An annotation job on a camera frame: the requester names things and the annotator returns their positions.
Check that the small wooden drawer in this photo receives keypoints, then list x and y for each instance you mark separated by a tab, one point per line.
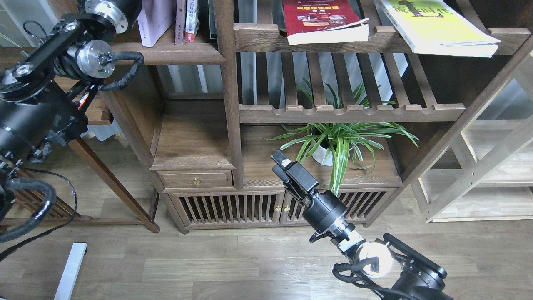
196	179

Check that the right slatted cabinet door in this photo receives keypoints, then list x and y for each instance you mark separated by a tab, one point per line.
362	205

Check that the light wooden shelf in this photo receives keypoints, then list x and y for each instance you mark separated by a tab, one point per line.
486	173

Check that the dark upright book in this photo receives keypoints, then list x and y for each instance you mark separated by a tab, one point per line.
211	20

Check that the slatted cabinet door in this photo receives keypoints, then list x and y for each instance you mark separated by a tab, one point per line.
229	209
362	205

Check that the brown upright book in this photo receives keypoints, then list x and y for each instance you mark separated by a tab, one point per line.
180	22

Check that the white plant pot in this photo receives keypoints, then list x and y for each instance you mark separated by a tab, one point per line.
320	156

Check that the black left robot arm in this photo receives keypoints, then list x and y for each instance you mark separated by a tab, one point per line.
83	36

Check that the white metal leg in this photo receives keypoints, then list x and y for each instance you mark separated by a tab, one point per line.
70	272

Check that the slatted wooden rack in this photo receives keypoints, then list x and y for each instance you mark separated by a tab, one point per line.
35	195

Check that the white lavender book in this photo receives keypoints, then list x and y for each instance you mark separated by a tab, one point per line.
155	18

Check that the left slatted cabinet door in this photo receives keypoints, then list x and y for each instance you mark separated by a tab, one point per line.
229	209

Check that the dark wooden bookshelf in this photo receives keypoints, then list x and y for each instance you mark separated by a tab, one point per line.
216	105

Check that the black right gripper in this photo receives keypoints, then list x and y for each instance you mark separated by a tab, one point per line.
297	180

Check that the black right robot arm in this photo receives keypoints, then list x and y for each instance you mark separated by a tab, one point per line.
388	267

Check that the yellow green book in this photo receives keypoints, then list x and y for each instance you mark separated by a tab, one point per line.
432	27

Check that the red white upright book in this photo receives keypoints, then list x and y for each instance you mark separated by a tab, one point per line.
191	25

